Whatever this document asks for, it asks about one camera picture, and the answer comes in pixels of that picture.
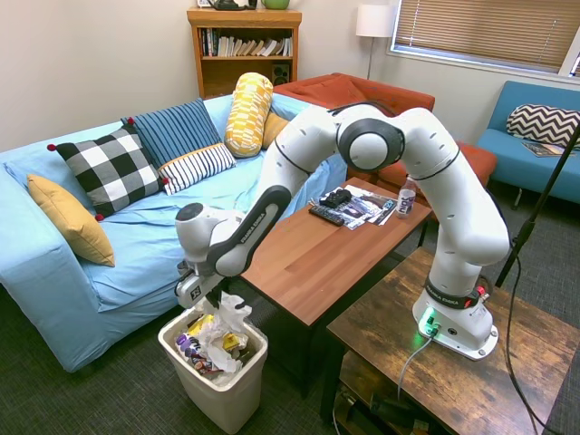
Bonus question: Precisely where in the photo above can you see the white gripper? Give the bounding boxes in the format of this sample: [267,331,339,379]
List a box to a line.
[175,271,226,312]

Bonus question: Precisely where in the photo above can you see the white tissue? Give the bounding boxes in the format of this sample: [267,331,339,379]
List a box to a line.
[216,291,254,330]

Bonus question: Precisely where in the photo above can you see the crumpled white paper trash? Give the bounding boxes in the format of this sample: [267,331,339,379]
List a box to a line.
[198,316,248,375]

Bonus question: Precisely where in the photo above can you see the beige plastic trash bin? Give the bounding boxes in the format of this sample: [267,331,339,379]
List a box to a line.
[157,307,269,435]

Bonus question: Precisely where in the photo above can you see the purple label empty bottle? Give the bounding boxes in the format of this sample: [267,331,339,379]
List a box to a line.
[175,333,205,359]

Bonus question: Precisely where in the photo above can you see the light blue sofa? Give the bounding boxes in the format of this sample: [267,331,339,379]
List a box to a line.
[0,93,350,373]

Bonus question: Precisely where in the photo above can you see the reddish wooden coffee table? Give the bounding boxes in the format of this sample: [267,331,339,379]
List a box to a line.
[239,176,434,395]

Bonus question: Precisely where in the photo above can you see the white navy striped pillow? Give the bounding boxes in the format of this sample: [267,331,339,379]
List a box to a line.
[157,142,237,197]

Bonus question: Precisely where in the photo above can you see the black remote control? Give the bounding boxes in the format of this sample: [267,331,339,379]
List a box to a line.
[308,204,345,227]

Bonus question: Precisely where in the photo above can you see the black game controller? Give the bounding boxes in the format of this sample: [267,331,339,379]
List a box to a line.
[319,188,353,209]

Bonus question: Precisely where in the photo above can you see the mustard yellow pillow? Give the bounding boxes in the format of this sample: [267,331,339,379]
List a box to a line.
[25,174,116,268]

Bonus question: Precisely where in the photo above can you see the black white checked pillow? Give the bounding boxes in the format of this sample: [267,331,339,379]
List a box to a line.
[46,116,169,222]

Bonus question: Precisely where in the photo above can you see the business magazine dark cover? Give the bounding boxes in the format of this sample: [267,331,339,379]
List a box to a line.
[333,183,398,227]

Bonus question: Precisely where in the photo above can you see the blue striped pillow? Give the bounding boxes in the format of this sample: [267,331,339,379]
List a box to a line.
[120,98,223,169]

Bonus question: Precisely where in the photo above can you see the orange brown pillow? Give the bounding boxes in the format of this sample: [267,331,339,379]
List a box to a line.
[261,111,291,150]

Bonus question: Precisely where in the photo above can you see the magazine with white cover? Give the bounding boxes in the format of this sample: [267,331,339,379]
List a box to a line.
[342,182,394,231]

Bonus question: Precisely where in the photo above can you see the yellow white patterned bolster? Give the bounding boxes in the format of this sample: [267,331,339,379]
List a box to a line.
[224,72,276,159]

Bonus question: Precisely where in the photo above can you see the black power box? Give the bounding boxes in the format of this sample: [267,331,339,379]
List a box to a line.
[369,391,431,430]

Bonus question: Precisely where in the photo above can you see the clear plastic water bottle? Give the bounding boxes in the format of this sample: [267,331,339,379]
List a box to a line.
[395,175,419,220]

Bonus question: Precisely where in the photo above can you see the rustic brown side table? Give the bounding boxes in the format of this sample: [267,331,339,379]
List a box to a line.
[319,246,580,435]

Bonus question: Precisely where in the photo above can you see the wooden bookshelf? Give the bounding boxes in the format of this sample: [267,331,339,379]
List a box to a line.
[186,7,304,100]

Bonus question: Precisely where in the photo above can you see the white shade floor lamp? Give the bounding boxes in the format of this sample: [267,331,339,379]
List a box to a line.
[355,4,395,82]

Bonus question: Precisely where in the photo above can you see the blue upholstered chair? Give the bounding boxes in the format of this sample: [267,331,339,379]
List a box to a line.
[476,80,580,205]

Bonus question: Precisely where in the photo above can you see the magazine with colourful cover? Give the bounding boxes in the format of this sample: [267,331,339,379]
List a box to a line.
[520,140,576,159]

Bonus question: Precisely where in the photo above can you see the black white chevron pillow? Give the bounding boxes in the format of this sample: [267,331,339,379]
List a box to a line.
[506,103,580,150]

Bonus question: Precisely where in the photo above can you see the wooden window blinds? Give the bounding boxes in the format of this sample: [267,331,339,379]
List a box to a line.
[391,0,580,76]

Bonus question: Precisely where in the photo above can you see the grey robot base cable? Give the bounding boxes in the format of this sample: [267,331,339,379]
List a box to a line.
[396,334,436,402]

